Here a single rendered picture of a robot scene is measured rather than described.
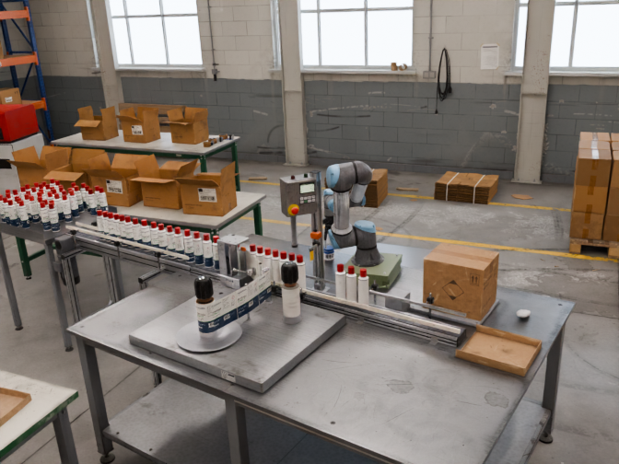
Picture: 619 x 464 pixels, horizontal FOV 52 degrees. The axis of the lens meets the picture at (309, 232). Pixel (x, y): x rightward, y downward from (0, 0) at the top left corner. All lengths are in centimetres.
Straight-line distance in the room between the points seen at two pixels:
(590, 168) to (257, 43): 508
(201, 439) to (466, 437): 153
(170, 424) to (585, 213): 414
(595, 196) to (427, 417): 396
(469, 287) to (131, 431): 191
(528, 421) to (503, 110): 535
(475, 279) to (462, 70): 552
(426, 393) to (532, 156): 600
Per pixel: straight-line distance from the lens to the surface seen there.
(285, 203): 323
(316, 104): 903
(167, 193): 516
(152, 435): 359
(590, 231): 627
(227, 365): 279
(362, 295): 313
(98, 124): 798
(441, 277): 314
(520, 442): 348
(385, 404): 260
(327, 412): 256
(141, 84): 1054
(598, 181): 613
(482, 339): 306
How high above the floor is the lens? 237
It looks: 21 degrees down
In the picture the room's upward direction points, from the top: 3 degrees counter-clockwise
